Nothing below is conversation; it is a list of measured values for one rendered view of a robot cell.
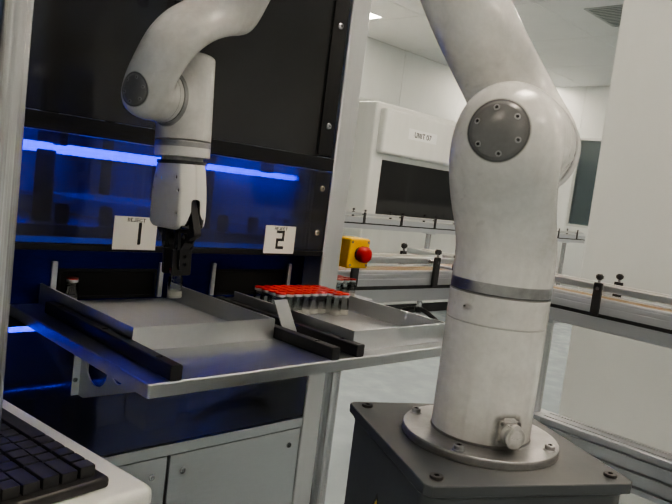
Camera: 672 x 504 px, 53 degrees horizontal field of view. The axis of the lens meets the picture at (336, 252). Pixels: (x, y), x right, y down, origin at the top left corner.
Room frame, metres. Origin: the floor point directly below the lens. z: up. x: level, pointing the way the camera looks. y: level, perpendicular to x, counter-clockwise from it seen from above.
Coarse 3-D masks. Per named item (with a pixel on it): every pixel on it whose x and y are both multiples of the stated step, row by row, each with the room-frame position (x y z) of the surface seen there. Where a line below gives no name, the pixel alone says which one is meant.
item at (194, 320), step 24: (48, 288) 1.15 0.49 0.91; (96, 312) 1.02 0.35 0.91; (120, 312) 1.17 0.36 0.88; (144, 312) 1.20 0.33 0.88; (168, 312) 1.22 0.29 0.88; (192, 312) 1.25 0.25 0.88; (216, 312) 1.24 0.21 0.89; (240, 312) 1.19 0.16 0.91; (144, 336) 0.95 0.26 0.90; (168, 336) 0.98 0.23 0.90; (192, 336) 1.01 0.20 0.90; (216, 336) 1.04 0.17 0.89; (240, 336) 1.08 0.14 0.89; (264, 336) 1.11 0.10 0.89
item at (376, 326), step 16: (256, 304) 1.29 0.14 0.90; (272, 304) 1.26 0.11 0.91; (352, 304) 1.46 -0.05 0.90; (368, 304) 1.43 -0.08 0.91; (304, 320) 1.19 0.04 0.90; (320, 320) 1.16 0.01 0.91; (336, 320) 1.34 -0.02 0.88; (352, 320) 1.36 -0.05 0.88; (368, 320) 1.38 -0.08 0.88; (384, 320) 1.39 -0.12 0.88; (400, 320) 1.36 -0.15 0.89; (416, 320) 1.34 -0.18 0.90; (432, 320) 1.31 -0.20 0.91; (352, 336) 1.10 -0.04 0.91; (368, 336) 1.13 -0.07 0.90; (384, 336) 1.16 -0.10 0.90; (400, 336) 1.19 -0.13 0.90; (416, 336) 1.22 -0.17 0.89; (432, 336) 1.25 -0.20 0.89
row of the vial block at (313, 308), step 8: (280, 296) 1.31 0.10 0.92; (288, 296) 1.33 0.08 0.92; (296, 296) 1.34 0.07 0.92; (304, 296) 1.36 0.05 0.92; (312, 296) 1.38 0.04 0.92; (320, 296) 1.39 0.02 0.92; (328, 296) 1.41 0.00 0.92; (296, 304) 1.34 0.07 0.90; (304, 304) 1.36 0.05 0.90; (312, 304) 1.37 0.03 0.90; (320, 304) 1.39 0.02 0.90; (328, 304) 1.41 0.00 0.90; (304, 312) 1.36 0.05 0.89; (312, 312) 1.37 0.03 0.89; (320, 312) 1.39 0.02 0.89; (328, 312) 1.41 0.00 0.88
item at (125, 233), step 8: (120, 216) 1.19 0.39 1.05; (128, 216) 1.20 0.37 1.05; (120, 224) 1.19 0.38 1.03; (128, 224) 1.20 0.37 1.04; (136, 224) 1.21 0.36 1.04; (144, 224) 1.23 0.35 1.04; (152, 224) 1.24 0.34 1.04; (120, 232) 1.19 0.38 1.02; (128, 232) 1.20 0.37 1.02; (136, 232) 1.22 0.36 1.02; (144, 232) 1.23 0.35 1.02; (152, 232) 1.24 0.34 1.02; (112, 240) 1.18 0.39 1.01; (120, 240) 1.19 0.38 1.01; (128, 240) 1.21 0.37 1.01; (136, 240) 1.22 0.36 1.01; (144, 240) 1.23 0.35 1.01; (152, 240) 1.24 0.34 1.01; (112, 248) 1.19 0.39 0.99; (120, 248) 1.20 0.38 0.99; (128, 248) 1.21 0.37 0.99; (136, 248) 1.22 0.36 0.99; (144, 248) 1.23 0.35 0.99; (152, 248) 1.24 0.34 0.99
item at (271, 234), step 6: (270, 228) 1.43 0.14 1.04; (276, 228) 1.45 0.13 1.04; (282, 228) 1.46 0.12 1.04; (288, 228) 1.47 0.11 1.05; (294, 228) 1.48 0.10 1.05; (270, 234) 1.44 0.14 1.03; (276, 234) 1.45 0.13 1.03; (288, 234) 1.47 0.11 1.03; (294, 234) 1.48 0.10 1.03; (264, 240) 1.43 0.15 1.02; (270, 240) 1.44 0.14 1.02; (288, 240) 1.47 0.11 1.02; (294, 240) 1.49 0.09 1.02; (264, 246) 1.43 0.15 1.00; (270, 246) 1.44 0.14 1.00; (288, 246) 1.47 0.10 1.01; (264, 252) 1.43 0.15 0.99; (270, 252) 1.44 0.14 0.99; (276, 252) 1.45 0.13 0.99; (282, 252) 1.46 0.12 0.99; (288, 252) 1.48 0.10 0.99
